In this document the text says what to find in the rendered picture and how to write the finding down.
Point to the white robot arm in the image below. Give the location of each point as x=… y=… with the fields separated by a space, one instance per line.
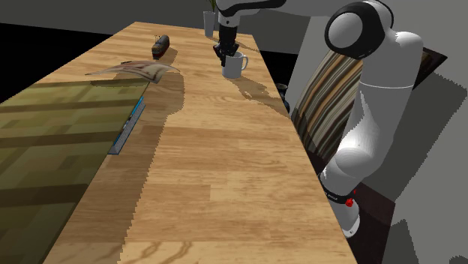
x=380 y=109

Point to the olive patterned flat box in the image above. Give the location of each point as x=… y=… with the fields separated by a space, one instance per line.
x=55 y=146

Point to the blue book with grey pages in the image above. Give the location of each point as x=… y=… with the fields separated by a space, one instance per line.
x=128 y=128

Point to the white vase with green plant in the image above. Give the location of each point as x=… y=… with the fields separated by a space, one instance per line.
x=209 y=22

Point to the white mug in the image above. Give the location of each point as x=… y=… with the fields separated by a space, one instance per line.
x=233 y=66

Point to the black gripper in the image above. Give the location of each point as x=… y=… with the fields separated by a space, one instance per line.
x=228 y=36

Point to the open curled magazine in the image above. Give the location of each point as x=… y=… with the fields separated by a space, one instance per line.
x=142 y=69

